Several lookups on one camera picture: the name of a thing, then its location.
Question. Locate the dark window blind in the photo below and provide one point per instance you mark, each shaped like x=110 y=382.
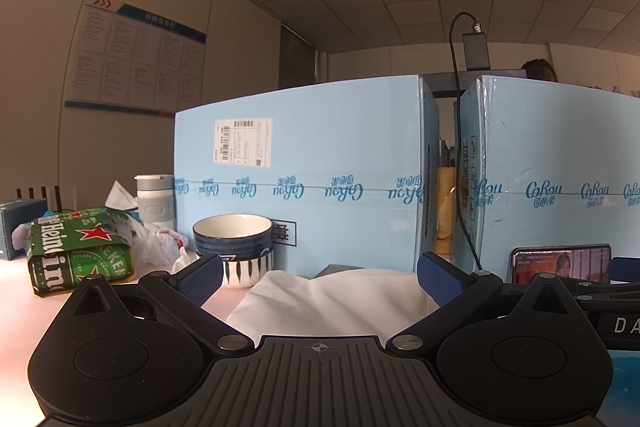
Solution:
x=297 y=57

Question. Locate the wall notice board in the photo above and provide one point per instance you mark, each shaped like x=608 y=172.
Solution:
x=135 y=57

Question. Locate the blue striped ceramic bowl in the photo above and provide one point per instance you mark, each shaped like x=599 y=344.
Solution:
x=232 y=242

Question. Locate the white plastic bag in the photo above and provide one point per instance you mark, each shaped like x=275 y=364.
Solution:
x=155 y=244

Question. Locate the yellow package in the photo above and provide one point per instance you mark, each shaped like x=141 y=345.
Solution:
x=445 y=207

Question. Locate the grey-blue ribbed device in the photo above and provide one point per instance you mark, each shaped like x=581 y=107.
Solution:
x=17 y=222

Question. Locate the white and blue tumbler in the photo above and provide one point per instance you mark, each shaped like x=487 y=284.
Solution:
x=155 y=207

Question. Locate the smartphone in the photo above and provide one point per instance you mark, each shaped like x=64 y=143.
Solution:
x=560 y=264

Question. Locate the green beer can pack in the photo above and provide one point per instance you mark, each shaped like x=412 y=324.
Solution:
x=75 y=257

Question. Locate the printed blue desk mat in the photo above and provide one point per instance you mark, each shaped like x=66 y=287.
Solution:
x=627 y=382

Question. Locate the white T-shirt with black trim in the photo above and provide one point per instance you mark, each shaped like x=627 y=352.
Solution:
x=330 y=302

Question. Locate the light blue cardboard box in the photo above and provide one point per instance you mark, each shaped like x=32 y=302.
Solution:
x=550 y=147
x=300 y=147

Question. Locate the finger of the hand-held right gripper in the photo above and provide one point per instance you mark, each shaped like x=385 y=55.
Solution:
x=610 y=294

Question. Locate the black and white patterned bowl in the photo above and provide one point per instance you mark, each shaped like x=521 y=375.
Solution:
x=250 y=269

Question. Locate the black power adapter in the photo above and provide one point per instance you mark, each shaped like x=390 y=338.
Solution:
x=475 y=52

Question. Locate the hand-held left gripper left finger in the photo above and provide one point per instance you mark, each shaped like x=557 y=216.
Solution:
x=200 y=279

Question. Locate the black router antennas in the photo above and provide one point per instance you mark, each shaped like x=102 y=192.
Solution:
x=58 y=202

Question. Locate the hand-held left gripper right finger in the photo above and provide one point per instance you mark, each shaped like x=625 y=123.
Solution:
x=440 y=282

